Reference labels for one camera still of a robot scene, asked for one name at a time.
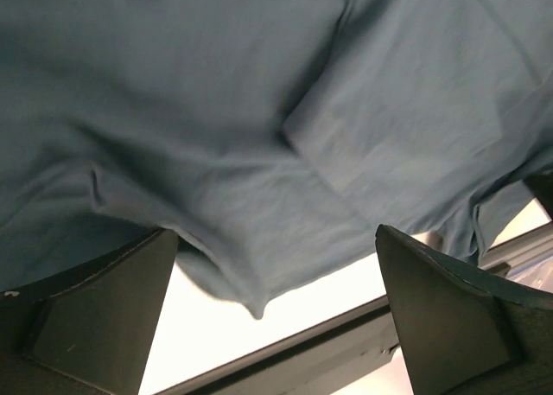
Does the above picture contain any blue-grey t shirt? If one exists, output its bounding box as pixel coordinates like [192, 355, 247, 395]
[1, 0, 552, 318]

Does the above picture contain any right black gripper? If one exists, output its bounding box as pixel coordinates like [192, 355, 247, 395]
[524, 172, 553, 220]

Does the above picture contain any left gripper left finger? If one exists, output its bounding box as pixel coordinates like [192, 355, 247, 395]
[1, 230, 178, 394]

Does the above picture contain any front aluminium rail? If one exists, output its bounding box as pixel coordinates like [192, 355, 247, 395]
[480, 222, 552, 278]

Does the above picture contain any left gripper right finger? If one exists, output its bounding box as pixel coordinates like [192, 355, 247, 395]
[376, 225, 552, 394]

